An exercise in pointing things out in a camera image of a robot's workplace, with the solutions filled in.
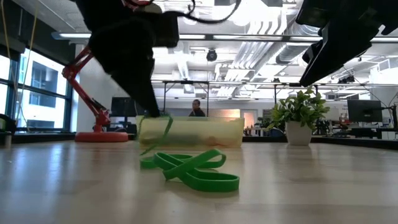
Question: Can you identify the black background workstation frame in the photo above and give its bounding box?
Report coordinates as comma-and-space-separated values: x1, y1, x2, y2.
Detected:
151, 80, 318, 118

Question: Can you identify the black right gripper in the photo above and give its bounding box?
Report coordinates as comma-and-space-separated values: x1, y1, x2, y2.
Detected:
299, 0, 398, 87

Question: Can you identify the red desk lamp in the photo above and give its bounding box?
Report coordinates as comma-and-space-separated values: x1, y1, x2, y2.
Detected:
61, 0, 162, 143

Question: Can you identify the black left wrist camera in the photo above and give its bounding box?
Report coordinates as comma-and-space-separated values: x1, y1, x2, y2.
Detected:
154, 12, 180, 48

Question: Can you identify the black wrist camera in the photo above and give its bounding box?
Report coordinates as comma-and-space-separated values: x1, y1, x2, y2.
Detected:
154, 12, 180, 48
295, 0, 345, 29

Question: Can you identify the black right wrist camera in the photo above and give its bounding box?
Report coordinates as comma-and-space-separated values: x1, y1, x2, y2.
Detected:
295, 0, 345, 29

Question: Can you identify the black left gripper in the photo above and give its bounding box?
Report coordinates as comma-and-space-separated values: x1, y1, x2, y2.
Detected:
88, 15, 161, 118

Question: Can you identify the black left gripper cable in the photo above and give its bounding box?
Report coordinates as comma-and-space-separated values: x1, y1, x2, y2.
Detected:
161, 0, 242, 25

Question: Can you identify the large window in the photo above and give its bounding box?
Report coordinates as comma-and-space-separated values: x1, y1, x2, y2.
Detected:
0, 46, 74, 133

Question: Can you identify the yellow translucent plastic bin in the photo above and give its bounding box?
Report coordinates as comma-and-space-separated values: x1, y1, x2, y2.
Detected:
136, 115, 246, 149

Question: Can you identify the long linear ceiling light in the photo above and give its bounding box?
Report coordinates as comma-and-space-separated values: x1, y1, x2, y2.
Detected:
51, 30, 398, 44

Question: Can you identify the green rubber band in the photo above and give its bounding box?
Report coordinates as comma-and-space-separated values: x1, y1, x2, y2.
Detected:
153, 148, 241, 193
136, 114, 174, 156
139, 153, 227, 170

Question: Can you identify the black aluminium table frame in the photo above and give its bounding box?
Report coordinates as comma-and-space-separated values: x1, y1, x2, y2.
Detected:
0, 132, 398, 151

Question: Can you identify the black computer monitor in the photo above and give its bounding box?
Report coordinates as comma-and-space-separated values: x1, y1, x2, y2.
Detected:
111, 96, 147, 118
347, 99, 383, 123

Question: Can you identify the person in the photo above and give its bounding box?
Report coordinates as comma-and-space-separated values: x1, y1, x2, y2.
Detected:
188, 99, 206, 118

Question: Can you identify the beige hanging cable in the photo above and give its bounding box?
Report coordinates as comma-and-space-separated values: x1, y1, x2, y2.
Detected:
0, 0, 39, 125

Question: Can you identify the small green potted plant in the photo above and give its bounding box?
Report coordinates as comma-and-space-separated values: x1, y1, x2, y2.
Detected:
266, 86, 331, 146

